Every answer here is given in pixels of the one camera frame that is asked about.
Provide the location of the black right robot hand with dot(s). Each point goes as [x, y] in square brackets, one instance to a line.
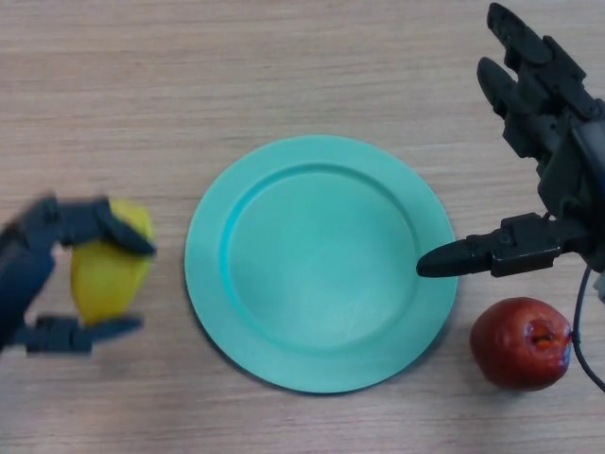
[558, 123]

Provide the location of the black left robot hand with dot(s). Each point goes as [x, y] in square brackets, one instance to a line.
[23, 265]

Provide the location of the yellow starfruit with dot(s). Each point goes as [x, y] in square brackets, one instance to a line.
[111, 284]

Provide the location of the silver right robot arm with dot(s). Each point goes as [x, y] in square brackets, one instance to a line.
[600, 286]

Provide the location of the green round plate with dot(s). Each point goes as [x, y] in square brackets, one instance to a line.
[321, 265]

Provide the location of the red apple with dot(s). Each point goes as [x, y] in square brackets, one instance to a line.
[510, 345]

